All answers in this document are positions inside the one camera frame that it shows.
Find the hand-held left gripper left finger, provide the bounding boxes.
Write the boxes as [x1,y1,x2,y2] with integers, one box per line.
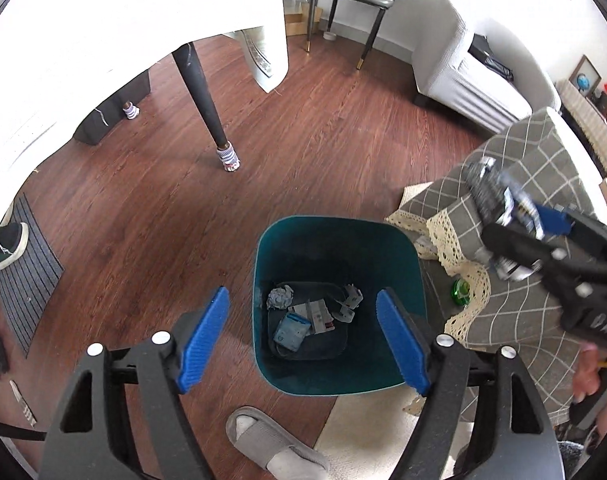
[38,286,230,480]

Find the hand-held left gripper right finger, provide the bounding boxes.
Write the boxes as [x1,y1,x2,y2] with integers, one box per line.
[376,287,567,480]

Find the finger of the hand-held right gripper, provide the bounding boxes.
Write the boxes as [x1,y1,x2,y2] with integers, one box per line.
[536,205,607,261]
[483,222,599,286]

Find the grey white carton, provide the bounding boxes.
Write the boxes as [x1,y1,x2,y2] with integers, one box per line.
[332,284,364,323]

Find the clear plastic bag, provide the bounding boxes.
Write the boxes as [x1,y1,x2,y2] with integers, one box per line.
[465,156,551,281]

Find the small blue and white box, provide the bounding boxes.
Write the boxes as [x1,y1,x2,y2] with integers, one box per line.
[274,311,313,354]

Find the white and red box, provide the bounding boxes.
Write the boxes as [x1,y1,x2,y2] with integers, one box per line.
[288,299,335,335]

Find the white paper ball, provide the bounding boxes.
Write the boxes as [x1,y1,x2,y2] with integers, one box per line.
[268,284,297,311]

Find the dark teal waste bin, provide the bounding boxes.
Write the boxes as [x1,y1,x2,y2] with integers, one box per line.
[252,216,429,397]

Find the person's right hand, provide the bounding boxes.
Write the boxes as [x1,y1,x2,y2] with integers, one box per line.
[572,344,607,406]

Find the grey checked round tablecloth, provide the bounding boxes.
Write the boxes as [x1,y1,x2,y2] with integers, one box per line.
[386,107,607,441]

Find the beige rug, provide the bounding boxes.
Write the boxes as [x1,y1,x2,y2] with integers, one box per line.
[313,387,477,480]

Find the grey slipper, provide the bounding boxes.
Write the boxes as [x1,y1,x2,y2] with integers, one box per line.
[226,406,330,476]

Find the person's right leg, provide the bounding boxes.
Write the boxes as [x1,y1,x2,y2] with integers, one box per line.
[558,440,600,480]

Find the black bag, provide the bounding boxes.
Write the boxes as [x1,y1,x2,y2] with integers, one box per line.
[468,34,514,81]

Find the grey striped floor mat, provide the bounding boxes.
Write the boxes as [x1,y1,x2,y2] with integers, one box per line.
[0,194,65,358]

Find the grey striped strip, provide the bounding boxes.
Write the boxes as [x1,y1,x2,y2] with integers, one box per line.
[8,380,37,427]

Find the grey armchair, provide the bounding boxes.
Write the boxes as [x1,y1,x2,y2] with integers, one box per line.
[412,0,561,136]

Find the black and white shoe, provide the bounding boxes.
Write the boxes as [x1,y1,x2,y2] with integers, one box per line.
[0,221,29,269]

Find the dark storage box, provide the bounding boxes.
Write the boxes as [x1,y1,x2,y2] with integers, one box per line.
[74,70,152,147]

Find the black table leg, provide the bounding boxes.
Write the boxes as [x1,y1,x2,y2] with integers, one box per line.
[172,42,230,148]

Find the flat cardboard box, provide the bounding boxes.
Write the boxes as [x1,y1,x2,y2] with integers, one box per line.
[284,7,324,37]

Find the table with white cloth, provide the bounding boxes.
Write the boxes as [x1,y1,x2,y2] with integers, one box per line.
[0,0,290,261]

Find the dark picture frame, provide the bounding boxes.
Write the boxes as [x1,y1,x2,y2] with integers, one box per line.
[568,56,601,101]

